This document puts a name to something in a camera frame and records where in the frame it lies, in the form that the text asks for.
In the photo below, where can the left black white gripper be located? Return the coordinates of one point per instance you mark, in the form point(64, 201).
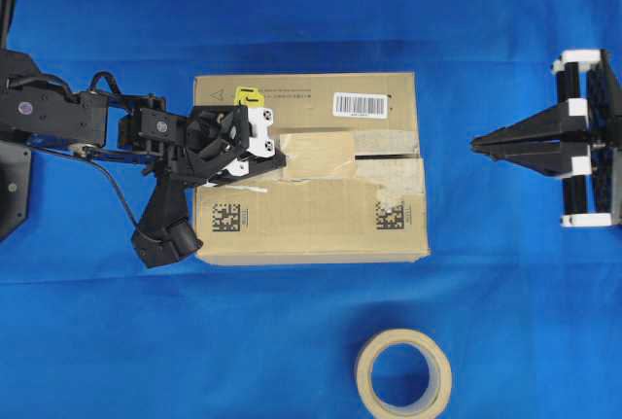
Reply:
point(215, 146)

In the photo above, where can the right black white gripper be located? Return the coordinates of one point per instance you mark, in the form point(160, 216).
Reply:
point(588, 120)

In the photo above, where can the beige tape strip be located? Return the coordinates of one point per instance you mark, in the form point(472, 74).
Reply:
point(318, 156)

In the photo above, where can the brown cardboard box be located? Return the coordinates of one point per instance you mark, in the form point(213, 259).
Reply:
point(378, 216)

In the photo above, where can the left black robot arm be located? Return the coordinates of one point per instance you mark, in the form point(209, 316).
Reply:
point(41, 113)

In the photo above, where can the beige masking tape roll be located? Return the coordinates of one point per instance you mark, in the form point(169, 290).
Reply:
point(437, 395)

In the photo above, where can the yellow sticker label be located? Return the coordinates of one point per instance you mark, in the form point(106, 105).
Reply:
point(249, 96)

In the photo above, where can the white barcode label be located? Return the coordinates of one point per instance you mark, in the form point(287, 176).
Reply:
point(360, 105)

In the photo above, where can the blue table cloth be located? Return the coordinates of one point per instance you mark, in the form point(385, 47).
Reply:
point(527, 312)

